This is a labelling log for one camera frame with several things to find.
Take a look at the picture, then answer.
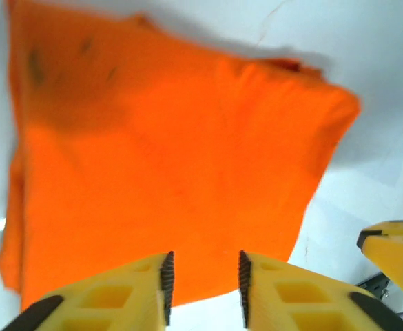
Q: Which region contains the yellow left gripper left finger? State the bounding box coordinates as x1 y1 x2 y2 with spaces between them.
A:
1 250 175 331

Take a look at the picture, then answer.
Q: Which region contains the orange t-shirt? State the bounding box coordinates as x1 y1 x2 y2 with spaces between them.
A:
0 0 362 311

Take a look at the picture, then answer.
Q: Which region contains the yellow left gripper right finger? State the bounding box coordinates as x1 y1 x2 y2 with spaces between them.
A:
238 250 403 331

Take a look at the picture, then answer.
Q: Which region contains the black metal frame bracket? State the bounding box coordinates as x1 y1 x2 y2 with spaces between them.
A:
355 271 403 301

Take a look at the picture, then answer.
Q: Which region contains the loose orange thread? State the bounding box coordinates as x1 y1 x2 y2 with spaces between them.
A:
255 0 287 46

